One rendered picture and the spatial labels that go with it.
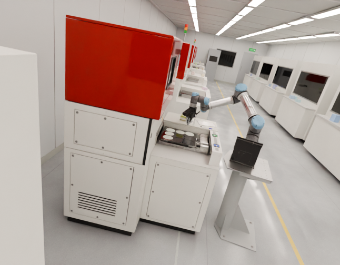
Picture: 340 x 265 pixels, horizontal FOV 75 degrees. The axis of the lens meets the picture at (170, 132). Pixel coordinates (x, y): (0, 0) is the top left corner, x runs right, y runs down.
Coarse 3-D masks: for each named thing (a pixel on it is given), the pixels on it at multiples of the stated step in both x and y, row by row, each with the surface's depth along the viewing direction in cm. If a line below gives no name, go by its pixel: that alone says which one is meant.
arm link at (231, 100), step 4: (232, 96) 238; (216, 100) 240; (220, 100) 239; (224, 100) 238; (228, 100) 238; (232, 100) 237; (236, 100) 237; (240, 100) 236; (208, 104) 238; (212, 104) 238; (216, 104) 238; (220, 104) 238; (224, 104) 239; (228, 104) 241; (232, 104) 242; (200, 108) 242; (204, 108) 237; (208, 108) 239; (212, 108) 241; (204, 112) 244
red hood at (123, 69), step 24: (72, 24) 150; (96, 24) 148; (72, 48) 156; (96, 48) 154; (120, 48) 152; (144, 48) 150; (168, 48) 148; (72, 72) 162; (96, 72) 160; (120, 72) 158; (144, 72) 155; (168, 72) 158; (72, 96) 169; (96, 96) 166; (120, 96) 164; (144, 96) 161; (168, 96) 198
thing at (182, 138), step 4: (172, 128) 249; (164, 132) 233; (176, 132) 239; (192, 132) 248; (172, 136) 228; (176, 136) 230; (180, 136) 232; (184, 136) 234; (188, 136) 236; (192, 136) 238; (172, 140) 218; (176, 140) 220; (180, 140) 222; (184, 140) 224; (188, 140) 226; (192, 140) 227; (188, 144) 217; (192, 144) 218
